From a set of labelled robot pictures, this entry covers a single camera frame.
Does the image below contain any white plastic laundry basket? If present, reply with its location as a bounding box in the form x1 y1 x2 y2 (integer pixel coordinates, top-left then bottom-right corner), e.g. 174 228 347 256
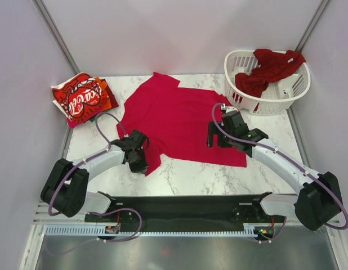
224 50 311 116

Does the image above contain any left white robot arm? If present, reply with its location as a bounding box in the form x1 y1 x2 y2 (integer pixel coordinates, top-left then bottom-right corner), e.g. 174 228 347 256
41 133 149 221

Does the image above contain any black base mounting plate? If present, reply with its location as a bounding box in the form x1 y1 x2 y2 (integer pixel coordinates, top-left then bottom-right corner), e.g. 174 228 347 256
84 195 284 233

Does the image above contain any bright red t-shirt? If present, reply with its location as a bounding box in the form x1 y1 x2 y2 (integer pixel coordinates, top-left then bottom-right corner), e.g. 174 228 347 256
117 73 247 176

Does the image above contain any dark red folded t-shirt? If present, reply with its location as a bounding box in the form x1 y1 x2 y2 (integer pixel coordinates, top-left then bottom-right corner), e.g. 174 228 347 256
108 91 119 109

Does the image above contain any red coca-cola print t-shirt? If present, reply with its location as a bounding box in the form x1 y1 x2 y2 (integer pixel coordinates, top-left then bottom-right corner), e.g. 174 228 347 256
51 73 105 128

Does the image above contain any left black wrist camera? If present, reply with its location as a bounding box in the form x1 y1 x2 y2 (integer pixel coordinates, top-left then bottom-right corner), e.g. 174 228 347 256
128 129 150 149

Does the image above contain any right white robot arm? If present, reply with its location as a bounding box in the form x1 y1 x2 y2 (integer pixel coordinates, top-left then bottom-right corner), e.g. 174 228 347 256
207 121 348 231

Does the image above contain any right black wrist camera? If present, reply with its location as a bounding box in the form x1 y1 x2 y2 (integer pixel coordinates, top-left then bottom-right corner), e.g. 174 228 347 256
221 111 248 134

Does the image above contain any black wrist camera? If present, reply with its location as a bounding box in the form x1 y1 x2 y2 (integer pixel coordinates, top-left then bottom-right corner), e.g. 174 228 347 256
221 111 248 134
128 129 150 149

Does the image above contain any light blue cable duct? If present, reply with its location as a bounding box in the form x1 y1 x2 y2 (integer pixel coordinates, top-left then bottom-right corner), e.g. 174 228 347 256
44 223 276 237

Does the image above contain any aluminium extrusion rail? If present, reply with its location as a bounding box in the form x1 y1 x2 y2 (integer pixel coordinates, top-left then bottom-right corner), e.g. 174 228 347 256
34 202 86 225

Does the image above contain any orange folded t-shirt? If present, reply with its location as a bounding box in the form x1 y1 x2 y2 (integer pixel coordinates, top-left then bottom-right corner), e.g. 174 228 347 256
95 77 111 111

